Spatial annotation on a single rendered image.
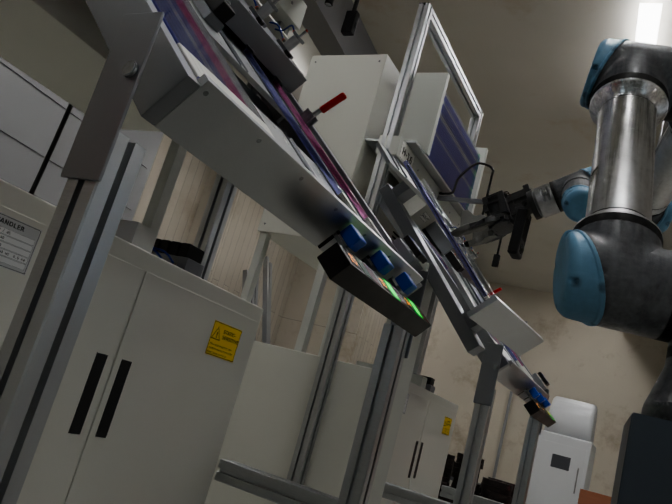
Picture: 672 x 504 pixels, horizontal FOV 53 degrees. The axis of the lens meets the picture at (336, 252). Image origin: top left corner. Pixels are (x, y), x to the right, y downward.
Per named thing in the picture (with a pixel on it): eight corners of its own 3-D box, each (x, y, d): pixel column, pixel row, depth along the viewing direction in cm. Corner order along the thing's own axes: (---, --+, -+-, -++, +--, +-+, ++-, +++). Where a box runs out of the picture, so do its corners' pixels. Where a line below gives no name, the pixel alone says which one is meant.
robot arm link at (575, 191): (623, 196, 137) (617, 183, 147) (567, 185, 140) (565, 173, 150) (612, 231, 140) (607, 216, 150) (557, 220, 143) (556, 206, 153)
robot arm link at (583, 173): (597, 167, 147) (595, 159, 155) (548, 186, 152) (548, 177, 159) (610, 199, 149) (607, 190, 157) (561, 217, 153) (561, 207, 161)
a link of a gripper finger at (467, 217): (445, 218, 165) (483, 209, 164) (451, 239, 162) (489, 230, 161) (444, 212, 162) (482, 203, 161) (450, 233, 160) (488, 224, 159)
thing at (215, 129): (392, 303, 122) (424, 279, 121) (154, 126, 66) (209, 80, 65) (388, 297, 122) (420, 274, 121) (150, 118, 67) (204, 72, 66)
